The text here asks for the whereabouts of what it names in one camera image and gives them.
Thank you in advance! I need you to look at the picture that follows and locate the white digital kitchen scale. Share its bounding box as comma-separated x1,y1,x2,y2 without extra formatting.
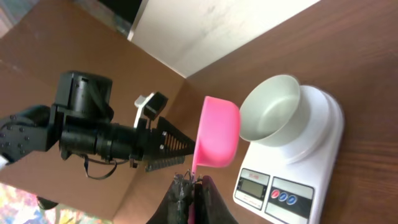
233,85,345,223

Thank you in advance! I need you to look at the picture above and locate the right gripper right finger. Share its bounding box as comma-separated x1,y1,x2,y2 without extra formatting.
194,175,238,224

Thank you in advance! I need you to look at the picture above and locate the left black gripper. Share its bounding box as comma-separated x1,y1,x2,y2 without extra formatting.
130,117,195,172

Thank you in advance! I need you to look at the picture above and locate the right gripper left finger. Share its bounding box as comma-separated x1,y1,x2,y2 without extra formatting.
147,174,194,224

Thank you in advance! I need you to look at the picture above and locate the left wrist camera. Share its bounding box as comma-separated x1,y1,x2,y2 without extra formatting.
133,92,168,128

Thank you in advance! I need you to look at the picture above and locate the white bowl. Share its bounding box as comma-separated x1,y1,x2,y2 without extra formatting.
239,74,301,146

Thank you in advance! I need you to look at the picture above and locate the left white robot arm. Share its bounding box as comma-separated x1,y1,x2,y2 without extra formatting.
1,71,195,172

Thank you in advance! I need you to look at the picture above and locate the pink measuring scoop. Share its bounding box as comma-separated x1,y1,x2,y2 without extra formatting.
188,96,240,224

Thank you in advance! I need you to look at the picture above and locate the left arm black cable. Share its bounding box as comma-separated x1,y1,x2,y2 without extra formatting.
82,154,137,181

